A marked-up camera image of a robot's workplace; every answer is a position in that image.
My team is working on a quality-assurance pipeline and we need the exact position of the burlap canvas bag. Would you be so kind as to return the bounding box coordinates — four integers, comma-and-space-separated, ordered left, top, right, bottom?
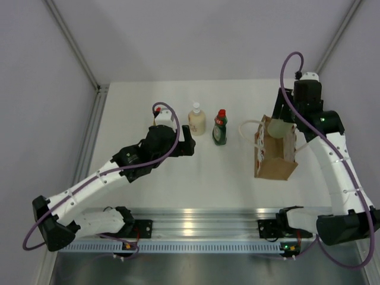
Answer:
254, 115, 298, 181

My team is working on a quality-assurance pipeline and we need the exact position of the cream pump soap bottle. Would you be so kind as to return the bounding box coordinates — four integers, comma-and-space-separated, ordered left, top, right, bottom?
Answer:
188, 102, 206, 136

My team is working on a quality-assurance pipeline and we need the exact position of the grey slotted cable duct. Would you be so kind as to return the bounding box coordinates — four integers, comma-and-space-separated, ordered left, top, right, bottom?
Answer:
59, 240, 300, 254

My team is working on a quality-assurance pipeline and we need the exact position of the white rope bag handle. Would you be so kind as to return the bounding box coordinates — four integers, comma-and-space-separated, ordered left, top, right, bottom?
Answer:
238, 119, 264, 148
294, 143, 309, 154

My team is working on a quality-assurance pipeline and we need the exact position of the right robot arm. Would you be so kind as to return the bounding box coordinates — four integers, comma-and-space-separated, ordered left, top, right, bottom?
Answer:
272, 79, 379, 246

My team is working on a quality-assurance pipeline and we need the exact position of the right aluminium frame post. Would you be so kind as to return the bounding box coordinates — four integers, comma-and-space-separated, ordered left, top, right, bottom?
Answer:
314, 0, 365, 75

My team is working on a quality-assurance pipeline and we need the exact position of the white capped bottle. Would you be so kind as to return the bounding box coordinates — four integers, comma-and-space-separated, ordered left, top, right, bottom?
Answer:
267, 118, 293, 139

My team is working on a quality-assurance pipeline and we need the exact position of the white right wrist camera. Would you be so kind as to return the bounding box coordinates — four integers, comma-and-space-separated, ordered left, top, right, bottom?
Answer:
295, 71, 320, 82

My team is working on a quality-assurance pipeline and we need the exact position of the aluminium frame post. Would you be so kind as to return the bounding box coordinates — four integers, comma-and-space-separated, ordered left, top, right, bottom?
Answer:
42, 0, 100, 92
314, 0, 365, 75

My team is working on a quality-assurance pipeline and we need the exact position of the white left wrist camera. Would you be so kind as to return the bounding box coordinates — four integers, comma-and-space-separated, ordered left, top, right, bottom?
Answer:
156, 107, 176, 131

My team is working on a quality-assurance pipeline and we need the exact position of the aluminium mounting rail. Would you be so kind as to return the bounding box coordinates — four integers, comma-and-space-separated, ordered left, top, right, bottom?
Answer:
131, 208, 280, 241

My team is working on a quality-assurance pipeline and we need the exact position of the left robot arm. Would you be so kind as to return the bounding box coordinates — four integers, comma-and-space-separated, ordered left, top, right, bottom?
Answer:
32, 125, 196, 252

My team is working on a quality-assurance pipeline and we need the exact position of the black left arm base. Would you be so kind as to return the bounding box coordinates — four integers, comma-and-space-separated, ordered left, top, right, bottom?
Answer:
127, 220, 153, 239

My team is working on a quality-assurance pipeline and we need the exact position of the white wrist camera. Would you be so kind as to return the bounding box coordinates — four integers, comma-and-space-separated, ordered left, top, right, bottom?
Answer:
156, 107, 176, 131
295, 71, 320, 82

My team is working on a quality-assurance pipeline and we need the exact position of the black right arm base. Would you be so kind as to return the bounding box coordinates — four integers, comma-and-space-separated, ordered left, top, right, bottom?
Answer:
257, 219, 281, 242

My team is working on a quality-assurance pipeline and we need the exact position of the green dish soap bottle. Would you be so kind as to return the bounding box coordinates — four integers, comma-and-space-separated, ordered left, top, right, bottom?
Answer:
212, 109, 227, 145

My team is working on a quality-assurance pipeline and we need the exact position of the left aluminium frame post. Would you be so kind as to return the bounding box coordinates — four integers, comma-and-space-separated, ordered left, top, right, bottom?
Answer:
42, 0, 100, 92

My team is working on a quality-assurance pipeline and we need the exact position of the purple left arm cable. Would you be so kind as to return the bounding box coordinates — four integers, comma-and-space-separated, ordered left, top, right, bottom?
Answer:
22, 102, 181, 258

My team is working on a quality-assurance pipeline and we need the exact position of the yellow dish soap bottle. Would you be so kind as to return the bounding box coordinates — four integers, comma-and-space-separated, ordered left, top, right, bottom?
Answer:
153, 107, 161, 126

